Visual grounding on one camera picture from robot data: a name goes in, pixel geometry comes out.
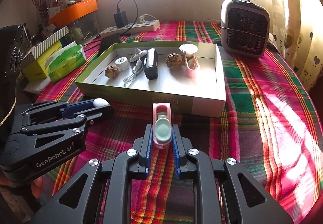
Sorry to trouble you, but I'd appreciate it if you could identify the brown walnut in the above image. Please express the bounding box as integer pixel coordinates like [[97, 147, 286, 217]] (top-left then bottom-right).
[[105, 65, 121, 79], [166, 53, 184, 71]]

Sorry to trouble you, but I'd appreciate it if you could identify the pink clip with green pad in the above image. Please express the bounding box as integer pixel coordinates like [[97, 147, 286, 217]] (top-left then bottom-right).
[[153, 103, 172, 150]]

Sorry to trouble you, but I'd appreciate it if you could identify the black rectangular device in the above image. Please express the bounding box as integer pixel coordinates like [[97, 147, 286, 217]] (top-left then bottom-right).
[[144, 48, 158, 80]]

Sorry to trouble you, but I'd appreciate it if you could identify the yellow box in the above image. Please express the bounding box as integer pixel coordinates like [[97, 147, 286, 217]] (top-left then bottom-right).
[[22, 40, 62, 82]]

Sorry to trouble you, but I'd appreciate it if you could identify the green tissue pack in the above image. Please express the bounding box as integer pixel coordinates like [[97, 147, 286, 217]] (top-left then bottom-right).
[[45, 41, 86, 83]]

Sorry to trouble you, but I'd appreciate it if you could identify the striped box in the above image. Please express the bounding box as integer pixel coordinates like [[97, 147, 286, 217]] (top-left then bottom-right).
[[22, 26, 69, 61]]

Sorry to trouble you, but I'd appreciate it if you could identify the white round jar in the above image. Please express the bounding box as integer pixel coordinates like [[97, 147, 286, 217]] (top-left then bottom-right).
[[115, 56, 130, 71]]

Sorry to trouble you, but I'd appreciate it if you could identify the plaid bed cloth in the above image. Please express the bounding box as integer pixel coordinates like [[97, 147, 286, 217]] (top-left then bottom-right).
[[38, 21, 322, 223]]

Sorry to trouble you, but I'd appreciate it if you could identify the black smartphone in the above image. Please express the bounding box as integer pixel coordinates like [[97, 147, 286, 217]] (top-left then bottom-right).
[[98, 33, 120, 56]]

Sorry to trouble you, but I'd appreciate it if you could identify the orange box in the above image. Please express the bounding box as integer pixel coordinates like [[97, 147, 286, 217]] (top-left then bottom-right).
[[48, 0, 98, 29]]

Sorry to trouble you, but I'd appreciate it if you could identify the black charger adapter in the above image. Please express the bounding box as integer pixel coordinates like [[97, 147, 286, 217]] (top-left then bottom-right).
[[113, 8, 129, 28]]

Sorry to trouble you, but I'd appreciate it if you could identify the brown walnut in tray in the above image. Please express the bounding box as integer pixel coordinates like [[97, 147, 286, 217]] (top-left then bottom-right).
[[166, 53, 184, 71]]

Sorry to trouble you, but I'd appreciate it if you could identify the white power strip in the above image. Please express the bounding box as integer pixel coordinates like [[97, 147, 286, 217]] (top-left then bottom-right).
[[100, 20, 160, 38]]

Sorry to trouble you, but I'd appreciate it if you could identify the green white cardboard tray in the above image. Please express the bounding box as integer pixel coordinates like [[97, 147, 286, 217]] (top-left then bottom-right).
[[75, 41, 226, 118]]

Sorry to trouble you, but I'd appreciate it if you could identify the white round mirror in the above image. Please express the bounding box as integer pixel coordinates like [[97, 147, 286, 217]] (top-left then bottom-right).
[[179, 43, 198, 56]]

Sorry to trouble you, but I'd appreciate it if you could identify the grey mini heater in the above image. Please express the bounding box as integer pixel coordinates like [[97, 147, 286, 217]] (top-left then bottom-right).
[[220, 0, 270, 59]]

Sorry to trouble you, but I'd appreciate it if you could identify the heart pattern curtain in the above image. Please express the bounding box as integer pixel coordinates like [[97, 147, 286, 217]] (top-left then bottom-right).
[[272, 0, 322, 90]]

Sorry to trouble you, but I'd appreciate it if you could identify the white coiled cable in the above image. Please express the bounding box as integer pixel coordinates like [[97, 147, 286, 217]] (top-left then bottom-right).
[[123, 59, 145, 88]]

